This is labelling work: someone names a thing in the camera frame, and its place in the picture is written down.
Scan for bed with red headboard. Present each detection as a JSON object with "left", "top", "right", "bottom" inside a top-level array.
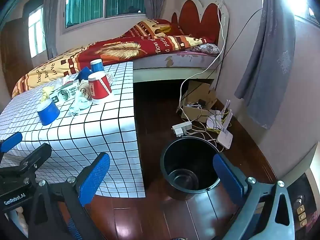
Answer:
[{"left": 132, "top": 0, "right": 229, "bottom": 83}]

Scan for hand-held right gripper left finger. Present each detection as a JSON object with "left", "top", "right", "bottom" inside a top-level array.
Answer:
[{"left": 27, "top": 152, "right": 111, "bottom": 240}]

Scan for green white carton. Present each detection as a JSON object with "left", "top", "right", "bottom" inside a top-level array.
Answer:
[{"left": 49, "top": 81, "right": 79, "bottom": 104}]

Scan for floral pillow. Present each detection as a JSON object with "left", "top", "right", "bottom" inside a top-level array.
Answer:
[{"left": 191, "top": 42, "right": 222, "bottom": 55}]

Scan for tangled white cables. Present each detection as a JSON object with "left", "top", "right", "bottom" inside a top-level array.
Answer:
[{"left": 185, "top": 124, "right": 223, "bottom": 144}]

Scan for black plastic bin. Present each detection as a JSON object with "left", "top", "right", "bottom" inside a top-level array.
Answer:
[{"left": 160, "top": 136, "right": 225, "bottom": 201}]

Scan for yellow network cable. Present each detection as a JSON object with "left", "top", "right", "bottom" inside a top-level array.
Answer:
[{"left": 205, "top": 112, "right": 233, "bottom": 133}]

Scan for grey patterned curtain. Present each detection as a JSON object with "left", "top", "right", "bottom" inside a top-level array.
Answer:
[{"left": 234, "top": 0, "right": 297, "bottom": 130}]

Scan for open cardboard box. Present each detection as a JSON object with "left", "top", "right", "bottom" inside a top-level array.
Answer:
[{"left": 180, "top": 80, "right": 218, "bottom": 123}]

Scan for blue paper cup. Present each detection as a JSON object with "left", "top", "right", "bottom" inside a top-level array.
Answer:
[
  {"left": 37, "top": 98, "right": 61, "bottom": 126},
  {"left": 90, "top": 59, "right": 105, "bottom": 73}
]

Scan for beige cloth wad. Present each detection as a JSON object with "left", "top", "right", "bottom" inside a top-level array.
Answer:
[{"left": 79, "top": 79, "right": 92, "bottom": 100}]

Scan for clear plastic wrap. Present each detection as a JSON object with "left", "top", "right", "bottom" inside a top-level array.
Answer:
[{"left": 69, "top": 90, "right": 92, "bottom": 117}]

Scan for white power cable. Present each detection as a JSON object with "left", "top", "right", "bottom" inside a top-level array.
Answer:
[{"left": 176, "top": 2, "right": 227, "bottom": 113}]

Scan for clear plastic wrapper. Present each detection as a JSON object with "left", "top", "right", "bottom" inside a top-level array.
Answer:
[{"left": 104, "top": 71, "right": 116, "bottom": 84}]

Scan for dark door with brass lock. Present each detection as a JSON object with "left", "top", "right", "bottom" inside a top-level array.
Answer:
[{"left": 284, "top": 171, "right": 320, "bottom": 240}]

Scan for red paper cup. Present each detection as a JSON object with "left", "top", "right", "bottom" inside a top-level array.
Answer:
[{"left": 87, "top": 71, "right": 113, "bottom": 105}]

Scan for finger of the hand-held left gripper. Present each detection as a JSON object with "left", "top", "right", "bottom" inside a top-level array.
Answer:
[
  {"left": 0, "top": 132, "right": 23, "bottom": 165},
  {"left": 19, "top": 143, "right": 52, "bottom": 174}
]

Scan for large sliding window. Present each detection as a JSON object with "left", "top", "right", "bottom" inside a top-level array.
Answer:
[{"left": 61, "top": 0, "right": 150, "bottom": 34}]

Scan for blue cloth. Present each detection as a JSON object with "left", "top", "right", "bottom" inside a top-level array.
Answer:
[{"left": 76, "top": 66, "right": 92, "bottom": 80}]

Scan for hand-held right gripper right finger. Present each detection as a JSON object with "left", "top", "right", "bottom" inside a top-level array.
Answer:
[{"left": 212, "top": 153, "right": 295, "bottom": 240}]

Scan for white power strip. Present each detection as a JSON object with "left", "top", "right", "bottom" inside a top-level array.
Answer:
[{"left": 171, "top": 121, "right": 193, "bottom": 137}]

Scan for blue knitted slipper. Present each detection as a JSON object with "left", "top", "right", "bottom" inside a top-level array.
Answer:
[{"left": 65, "top": 216, "right": 84, "bottom": 239}]

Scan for yellow wrapper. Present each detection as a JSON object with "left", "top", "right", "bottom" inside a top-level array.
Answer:
[{"left": 40, "top": 86, "right": 55, "bottom": 103}]

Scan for brown wooden door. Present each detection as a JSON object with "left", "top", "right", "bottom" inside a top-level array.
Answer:
[{"left": 0, "top": 17, "right": 33, "bottom": 98}]

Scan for white router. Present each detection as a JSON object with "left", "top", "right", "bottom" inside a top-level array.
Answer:
[{"left": 216, "top": 100, "right": 234, "bottom": 150}]

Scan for person's left hand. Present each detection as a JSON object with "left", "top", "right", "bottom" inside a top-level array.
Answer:
[{"left": 5, "top": 206, "right": 28, "bottom": 238}]

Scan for small window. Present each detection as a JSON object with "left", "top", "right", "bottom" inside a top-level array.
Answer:
[{"left": 27, "top": 5, "right": 48, "bottom": 58}]

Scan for white checkered tablecloth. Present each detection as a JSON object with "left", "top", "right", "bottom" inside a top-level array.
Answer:
[{"left": 0, "top": 61, "right": 146, "bottom": 198}]

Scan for red yellow printed blanket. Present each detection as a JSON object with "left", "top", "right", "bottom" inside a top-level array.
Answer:
[{"left": 11, "top": 19, "right": 218, "bottom": 98}]

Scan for black cable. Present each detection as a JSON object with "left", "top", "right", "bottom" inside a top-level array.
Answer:
[{"left": 207, "top": 7, "right": 263, "bottom": 80}]

